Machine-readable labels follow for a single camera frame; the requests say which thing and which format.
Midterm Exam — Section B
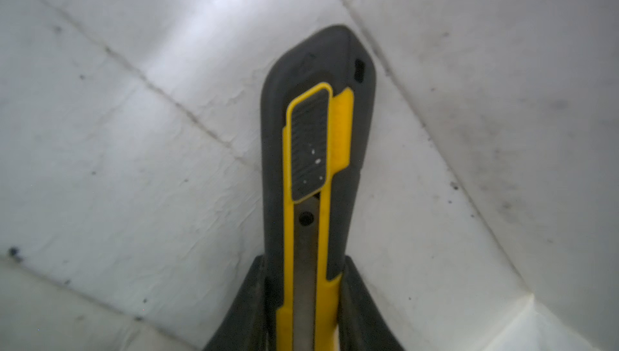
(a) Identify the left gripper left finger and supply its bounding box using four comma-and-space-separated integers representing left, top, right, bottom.
203, 255, 269, 351

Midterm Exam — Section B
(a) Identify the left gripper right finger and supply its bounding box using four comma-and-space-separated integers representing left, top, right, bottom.
338, 256, 404, 351

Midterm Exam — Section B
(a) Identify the white pouch with yellow handles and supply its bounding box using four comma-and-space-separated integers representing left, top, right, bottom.
1, 0, 618, 350

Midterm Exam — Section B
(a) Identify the yellow black art knife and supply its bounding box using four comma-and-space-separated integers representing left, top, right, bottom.
260, 25, 377, 350

